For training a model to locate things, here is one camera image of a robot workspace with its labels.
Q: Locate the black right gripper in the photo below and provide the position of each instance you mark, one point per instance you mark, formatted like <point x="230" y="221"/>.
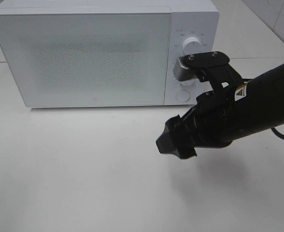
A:
<point x="208" y="124"/>

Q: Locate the round white door button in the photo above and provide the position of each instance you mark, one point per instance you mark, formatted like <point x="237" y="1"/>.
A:
<point x="183" y="96"/>

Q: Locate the white timer knob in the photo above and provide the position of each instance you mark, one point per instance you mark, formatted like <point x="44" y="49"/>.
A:
<point x="187" y="83"/>

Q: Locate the white microwave door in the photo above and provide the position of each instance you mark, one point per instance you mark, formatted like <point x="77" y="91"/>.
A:
<point x="87" y="60"/>

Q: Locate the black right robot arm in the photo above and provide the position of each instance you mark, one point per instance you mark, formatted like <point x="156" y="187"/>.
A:
<point x="258" y="104"/>

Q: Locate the upper white power knob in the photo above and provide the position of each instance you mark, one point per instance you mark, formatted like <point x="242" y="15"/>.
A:
<point x="191" y="45"/>

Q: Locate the white microwave oven body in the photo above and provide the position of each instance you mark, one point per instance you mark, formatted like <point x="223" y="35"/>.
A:
<point x="187" y="17"/>

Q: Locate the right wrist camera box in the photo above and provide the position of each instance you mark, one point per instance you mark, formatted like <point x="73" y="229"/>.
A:
<point x="212" y="67"/>

